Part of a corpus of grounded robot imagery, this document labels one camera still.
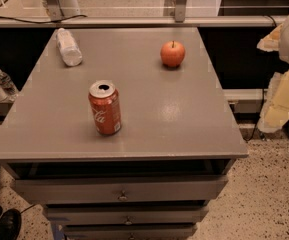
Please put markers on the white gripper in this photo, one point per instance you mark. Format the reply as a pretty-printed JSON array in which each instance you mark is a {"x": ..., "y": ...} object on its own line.
[{"x": 275, "y": 107}]

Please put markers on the clear plastic water bottle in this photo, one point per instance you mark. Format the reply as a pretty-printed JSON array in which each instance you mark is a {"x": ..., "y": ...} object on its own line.
[{"x": 68, "y": 47}]

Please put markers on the grey drawer cabinet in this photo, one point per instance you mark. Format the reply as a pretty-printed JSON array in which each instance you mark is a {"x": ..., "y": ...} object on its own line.
[{"x": 131, "y": 144}]

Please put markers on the black shoe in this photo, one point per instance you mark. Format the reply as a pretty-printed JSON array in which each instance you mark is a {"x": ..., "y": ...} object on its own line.
[{"x": 10, "y": 225}]

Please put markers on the bottom drawer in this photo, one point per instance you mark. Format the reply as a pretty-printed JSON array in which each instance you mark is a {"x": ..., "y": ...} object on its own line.
[{"x": 133, "y": 232}]

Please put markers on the drawer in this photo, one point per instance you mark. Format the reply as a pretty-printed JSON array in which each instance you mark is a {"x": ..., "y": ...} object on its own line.
[
  {"x": 133, "y": 232},
  {"x": 114, "y": 190},
  {"x": 128, "y": 215}
]

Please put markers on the small clear plastic bottle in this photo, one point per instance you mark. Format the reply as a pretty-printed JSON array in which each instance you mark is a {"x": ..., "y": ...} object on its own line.
[{"x": 7, "y": 84}]

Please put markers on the red apple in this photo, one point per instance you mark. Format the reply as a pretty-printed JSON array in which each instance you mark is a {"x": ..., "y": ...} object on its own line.
[{"x": 172, "y": 53}]

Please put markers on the grey metal railing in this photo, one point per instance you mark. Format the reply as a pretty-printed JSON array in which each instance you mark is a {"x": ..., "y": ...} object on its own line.
[{"x": 128, "y": 22}]

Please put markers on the middle drawer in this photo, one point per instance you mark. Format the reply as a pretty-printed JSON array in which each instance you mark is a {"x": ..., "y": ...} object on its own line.
[{"x": 128, "y": 215}]

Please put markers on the top drawer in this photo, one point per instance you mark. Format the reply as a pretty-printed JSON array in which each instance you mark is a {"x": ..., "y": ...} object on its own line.
[{"x": 114, "y": 190}]

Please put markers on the red coke can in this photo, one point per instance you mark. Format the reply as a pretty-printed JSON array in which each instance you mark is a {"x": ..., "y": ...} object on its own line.
[{"x": 104, "y": 101}]

